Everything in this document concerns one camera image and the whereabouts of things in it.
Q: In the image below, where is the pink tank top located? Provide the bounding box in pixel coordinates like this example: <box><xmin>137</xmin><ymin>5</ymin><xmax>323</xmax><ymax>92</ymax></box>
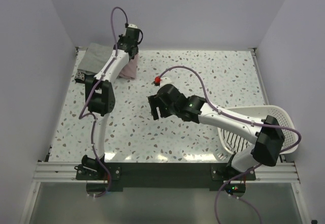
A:
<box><xmin>118</xmin><ymin>54</ymin><xmax>139</xmax><ymax>79</ymax></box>

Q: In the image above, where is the striped black white tank top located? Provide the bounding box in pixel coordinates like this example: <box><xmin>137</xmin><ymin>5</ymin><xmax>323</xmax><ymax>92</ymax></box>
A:
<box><xmin>219</xmin><ymin>129</ymin><xmax>251</xmax><ymax>154</ymax></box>

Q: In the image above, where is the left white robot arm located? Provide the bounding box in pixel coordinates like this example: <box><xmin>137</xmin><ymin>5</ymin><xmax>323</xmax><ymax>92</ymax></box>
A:
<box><xmin>82</xmin><ymin>24</ymin><xmax>143</xmax><ymax>158</ymax></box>

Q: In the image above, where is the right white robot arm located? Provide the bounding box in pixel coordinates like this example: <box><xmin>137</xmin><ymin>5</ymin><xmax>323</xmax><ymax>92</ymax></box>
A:
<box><xmin>148</xmin><ymin>84</ymin><xmax>285</xmax><ymax>180</ymax></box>

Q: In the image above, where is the folded grey tank top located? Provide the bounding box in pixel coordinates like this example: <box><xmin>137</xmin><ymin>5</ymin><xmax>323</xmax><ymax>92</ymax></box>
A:
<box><xmin>77</xmin><ymin>43</ymin><xmax>113</xmax><ymax>75</ymax></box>

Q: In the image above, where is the folded dark tank top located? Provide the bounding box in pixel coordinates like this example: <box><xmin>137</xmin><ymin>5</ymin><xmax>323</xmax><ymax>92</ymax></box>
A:
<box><xmin>74</xmin><ymin>71</ymin><xmax>87</xmax><ymax>84</ymax></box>

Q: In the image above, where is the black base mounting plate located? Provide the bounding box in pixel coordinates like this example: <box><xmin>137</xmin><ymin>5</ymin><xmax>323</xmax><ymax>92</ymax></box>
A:
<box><xmin>74</xmin><ymin>159</ymin><xmax>240</xmax><ymax>193</ymax></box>

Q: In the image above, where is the white perforated laundry basket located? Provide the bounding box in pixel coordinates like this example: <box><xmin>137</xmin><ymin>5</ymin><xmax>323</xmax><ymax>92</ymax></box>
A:
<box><xmin>218</xmin><ymin>105</ymin><xmax>298</xmax><ymax>154</ymax></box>

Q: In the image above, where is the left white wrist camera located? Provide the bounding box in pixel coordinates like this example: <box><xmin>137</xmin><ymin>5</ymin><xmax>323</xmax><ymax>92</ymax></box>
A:
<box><xmin>127</xmin><ymin>24</ymin><xmax>138</xmax><ymax>29</ymax></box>

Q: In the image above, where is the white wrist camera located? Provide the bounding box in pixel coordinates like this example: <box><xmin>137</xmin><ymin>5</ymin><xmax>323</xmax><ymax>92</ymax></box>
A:
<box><xmin>153</xmin><ymin>76</ymin><xmax>173</xmax><ymax>87</ymax></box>
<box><xmin>127</xmin><ymin>24</ymin><xmax>138</xmax><ymax>29</ymax></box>

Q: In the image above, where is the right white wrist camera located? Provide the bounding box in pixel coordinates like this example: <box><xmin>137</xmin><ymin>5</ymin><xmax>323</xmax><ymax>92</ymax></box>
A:
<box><xmin>153</xmin><ymin>76</ymin><xmax>173</xmax><ymax>87</ymax></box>

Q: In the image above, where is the aluminium frame rail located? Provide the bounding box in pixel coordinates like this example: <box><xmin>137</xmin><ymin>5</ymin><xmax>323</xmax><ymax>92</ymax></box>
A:
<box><xmin>32</xmin><ymin>162</ymin><xmax>300</xmax><ymax>183</ymax></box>

